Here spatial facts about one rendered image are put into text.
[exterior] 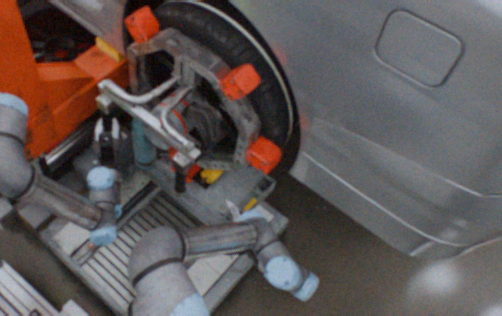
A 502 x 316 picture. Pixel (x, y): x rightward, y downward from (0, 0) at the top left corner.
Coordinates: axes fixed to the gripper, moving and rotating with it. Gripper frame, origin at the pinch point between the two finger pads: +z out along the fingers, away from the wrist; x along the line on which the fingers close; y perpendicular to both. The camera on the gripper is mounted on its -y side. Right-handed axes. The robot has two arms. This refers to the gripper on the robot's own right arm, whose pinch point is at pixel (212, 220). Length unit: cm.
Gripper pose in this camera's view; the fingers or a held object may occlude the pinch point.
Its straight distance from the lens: 164.4
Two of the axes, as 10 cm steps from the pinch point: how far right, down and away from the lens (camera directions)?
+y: -4.4, -2.9, -8.5
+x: -5.4, 8.4, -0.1
